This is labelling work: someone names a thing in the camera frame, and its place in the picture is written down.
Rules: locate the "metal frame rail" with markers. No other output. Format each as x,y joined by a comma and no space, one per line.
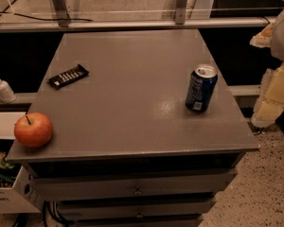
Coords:
139,25

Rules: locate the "white pump bottle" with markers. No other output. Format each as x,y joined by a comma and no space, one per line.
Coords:
6,93

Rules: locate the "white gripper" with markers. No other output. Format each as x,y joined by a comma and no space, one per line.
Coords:
270,98

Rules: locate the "white cardboard box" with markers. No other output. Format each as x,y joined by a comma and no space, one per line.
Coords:
19,196

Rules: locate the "grey drawer cabinet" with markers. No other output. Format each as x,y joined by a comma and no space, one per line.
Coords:
126,151

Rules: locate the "black snack bar packet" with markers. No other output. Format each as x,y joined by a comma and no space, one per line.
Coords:
68,77

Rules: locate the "red apple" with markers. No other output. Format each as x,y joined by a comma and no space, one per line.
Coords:
33,130

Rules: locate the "blue pepsi can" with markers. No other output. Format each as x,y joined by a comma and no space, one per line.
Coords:
202,82

